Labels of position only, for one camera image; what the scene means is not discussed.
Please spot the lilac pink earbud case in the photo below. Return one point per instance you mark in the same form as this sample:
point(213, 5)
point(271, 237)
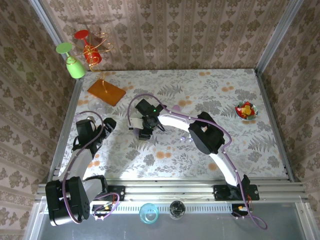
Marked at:
point(176, 108)

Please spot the purple earbud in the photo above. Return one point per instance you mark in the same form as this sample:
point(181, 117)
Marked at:
point(183, 138)

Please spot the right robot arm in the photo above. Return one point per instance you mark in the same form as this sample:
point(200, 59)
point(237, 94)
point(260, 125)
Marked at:
point(207, 135)

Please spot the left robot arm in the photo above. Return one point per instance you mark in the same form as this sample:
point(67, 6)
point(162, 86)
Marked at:
point(75, 197)

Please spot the clear drinking glass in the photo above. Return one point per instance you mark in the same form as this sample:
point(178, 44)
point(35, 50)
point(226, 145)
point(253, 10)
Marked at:
point(96, 106)

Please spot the green plastic goblet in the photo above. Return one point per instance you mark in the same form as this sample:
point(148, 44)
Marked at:
point(76, 70)

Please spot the red plastic goblet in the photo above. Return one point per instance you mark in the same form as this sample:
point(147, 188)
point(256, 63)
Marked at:
point(93, 57)

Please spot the black connector block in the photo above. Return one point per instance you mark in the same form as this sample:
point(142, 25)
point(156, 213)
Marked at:
point(102, 209)
point(240, 209)

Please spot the teal glass cup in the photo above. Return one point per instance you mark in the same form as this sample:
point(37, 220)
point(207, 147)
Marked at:
point(148, 213)

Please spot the dark clear glass cup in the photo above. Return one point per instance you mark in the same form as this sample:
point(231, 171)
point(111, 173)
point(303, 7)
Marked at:
point(177, 210)

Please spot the yellow wrapped candy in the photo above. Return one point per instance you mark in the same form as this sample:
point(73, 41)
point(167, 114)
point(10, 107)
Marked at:
point(247, 109)

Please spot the green wrapped candy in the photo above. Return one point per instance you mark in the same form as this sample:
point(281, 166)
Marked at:
point(251, 115)

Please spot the patterned ceramic candy bowl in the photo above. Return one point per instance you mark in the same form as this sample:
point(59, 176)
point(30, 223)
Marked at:
point(256, 113)

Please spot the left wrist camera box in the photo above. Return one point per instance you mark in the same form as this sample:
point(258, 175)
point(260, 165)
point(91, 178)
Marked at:
point(93, 126)

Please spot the aluminium table side rail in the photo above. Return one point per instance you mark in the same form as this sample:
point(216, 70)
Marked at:
point(275, 125)
point(62, 135)

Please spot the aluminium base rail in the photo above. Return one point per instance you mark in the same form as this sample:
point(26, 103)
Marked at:
point(170, 190)

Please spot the aluminium frame post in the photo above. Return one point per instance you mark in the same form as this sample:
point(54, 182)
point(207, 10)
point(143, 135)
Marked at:
point(280, 32)
point(46, 21)

